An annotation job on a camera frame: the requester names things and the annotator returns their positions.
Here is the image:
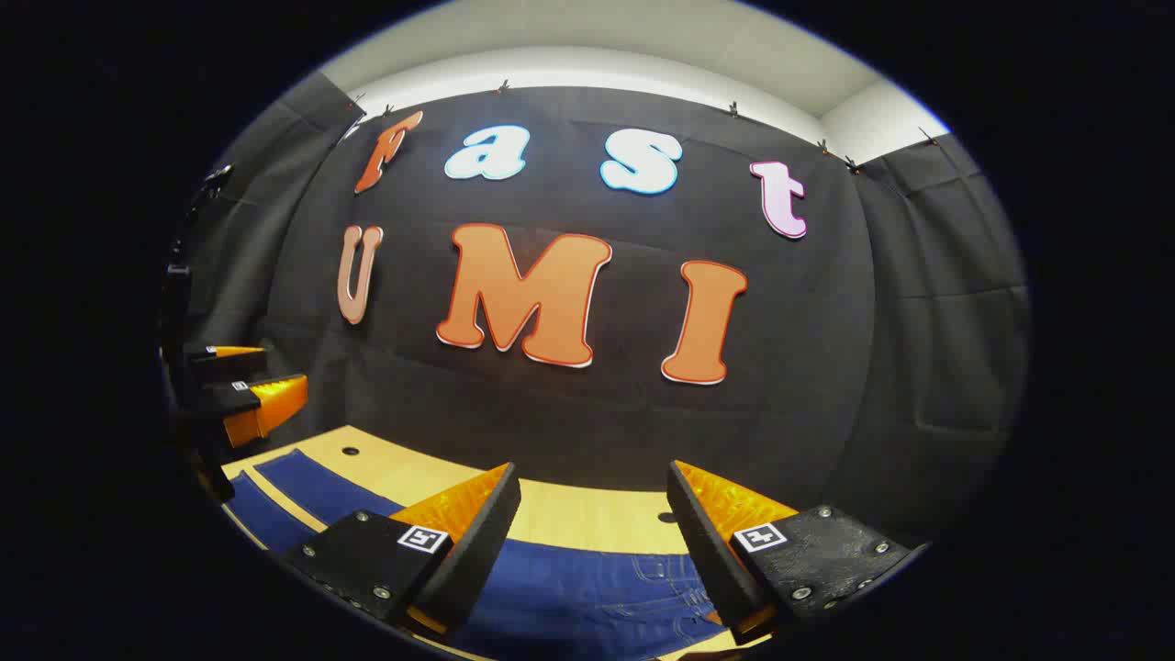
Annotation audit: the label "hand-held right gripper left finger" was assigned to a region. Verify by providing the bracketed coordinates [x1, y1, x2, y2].
[280, 462, 522, 639]

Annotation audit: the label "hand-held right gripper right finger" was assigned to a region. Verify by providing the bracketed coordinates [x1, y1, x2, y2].
[666, 459, 928, 644]

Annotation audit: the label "blue jeans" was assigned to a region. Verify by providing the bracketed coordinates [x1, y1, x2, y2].
[223, 448, 735, 661]

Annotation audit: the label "black backdrop cloth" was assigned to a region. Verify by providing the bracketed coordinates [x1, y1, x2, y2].
[161, 72, 1034, 570]

